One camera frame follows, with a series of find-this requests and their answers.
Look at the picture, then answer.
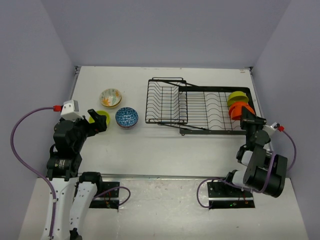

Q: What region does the black wire dish rack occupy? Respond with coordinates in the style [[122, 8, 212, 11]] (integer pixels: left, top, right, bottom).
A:
[[145, 77, 254, 136]]

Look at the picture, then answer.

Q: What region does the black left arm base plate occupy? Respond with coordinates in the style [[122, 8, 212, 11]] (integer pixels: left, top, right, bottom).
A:
[[89, 181, 120, 210]]

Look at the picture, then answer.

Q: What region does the orange bowl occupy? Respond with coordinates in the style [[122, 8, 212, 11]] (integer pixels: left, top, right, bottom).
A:
[[228, 101, 256, 121]]

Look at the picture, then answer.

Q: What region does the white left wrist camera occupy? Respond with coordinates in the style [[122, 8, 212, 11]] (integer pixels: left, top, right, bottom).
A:
[[60, 99, 84, 122]]

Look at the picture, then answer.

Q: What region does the blue white patterned bowl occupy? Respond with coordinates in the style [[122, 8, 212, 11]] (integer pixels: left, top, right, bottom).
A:
[[115, 107, 139, 126]]

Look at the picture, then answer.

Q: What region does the lime green bowl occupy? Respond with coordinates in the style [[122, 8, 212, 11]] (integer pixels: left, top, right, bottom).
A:
[[227, 91, 249, 107], [88, 110, 111, 126]]

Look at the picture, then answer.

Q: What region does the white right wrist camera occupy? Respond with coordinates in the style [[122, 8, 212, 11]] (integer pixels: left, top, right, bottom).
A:
[[262, 122, 285, 137]]

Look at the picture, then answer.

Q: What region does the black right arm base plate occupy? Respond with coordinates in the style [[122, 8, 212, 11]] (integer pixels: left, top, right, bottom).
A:
[[207, 180, 255, 209]]

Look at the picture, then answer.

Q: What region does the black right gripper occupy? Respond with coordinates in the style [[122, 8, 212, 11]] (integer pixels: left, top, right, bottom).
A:
[[240, 106, 267, 148]]

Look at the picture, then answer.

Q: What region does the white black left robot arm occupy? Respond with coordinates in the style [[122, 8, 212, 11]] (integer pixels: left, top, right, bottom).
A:
[[41, 109, 107, 240]]

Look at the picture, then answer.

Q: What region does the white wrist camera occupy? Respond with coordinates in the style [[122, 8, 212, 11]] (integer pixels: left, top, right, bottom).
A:
[[60, 99, 84, 122], [262, 122, 285, 137]]

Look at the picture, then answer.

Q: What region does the white floral leaf bowl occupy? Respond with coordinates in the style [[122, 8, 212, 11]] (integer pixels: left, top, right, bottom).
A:
[[99, 88, 122, 108]]

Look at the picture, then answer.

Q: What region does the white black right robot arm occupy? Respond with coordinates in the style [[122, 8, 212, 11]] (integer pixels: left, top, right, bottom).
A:
[[223, 105, 288, 198]]

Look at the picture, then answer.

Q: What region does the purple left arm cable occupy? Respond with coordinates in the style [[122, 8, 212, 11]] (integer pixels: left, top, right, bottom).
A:
[[9, 107, 131, 238]]

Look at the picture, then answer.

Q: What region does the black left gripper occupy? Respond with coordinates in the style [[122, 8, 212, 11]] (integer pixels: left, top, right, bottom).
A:
[[69, 108, 107, 151]]

